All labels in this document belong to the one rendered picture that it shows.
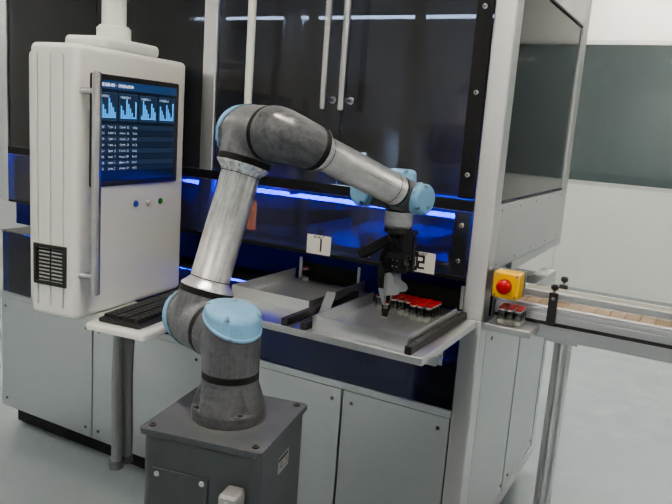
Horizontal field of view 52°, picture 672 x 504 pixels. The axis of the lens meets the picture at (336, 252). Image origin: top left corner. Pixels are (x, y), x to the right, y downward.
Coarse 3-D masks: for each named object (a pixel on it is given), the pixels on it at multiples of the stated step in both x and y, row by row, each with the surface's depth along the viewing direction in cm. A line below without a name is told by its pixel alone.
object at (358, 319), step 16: (352, 304) 192; (368, 304) 201; (320, 320) 173; (336, 320) 171; (352, 320) 184; (368, 320) 185; (384, 320) 186; (400, 320) 188; (352, 336) 169; (368, 336) 167; (384, 336) 165; (400, 336) 163; (416, 336) 167
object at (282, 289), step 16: (288, 272) 226; (240, 288) 199; (256, 288) 211; (272, 288) 213; (288, 288) 214; (304, 288) 216; (320, 288) 217; (336, 288) 219; (352, 288) 210; (272, 304) 194; (288, 304) 191; (304, 304) 189
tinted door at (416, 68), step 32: (352, 0) 200; (384, 0) 195; (416, 0) 191; (448, 0) 186; (352, 32) 201; (384, 32) 196; (416, 32) 192; (448, 32) 188; (352, 64) 202; (384, 64) 198; (416, 64) 193; (448, 64) 189; (352, 96) 204; (384, 96) 199; (416, 96) 194; (448, 96) 190; (352, 128) 205; (384, 128) 200; (416, 128) 195; (448, 128) 191; (384, 160) 201; (416, 160) 197; (448, 160) 192; (448, 192) 193
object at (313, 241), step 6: (312, 234) 215; (312, 240) 215; (318, 240) 214; (324, 240) 213; (330, 240) 212; (312, 246) 216; (318, 246) 215; (324, 246) 214; (330, 246) 212; (312, 252) 216; (318, 252) 215; (324, 252) 214
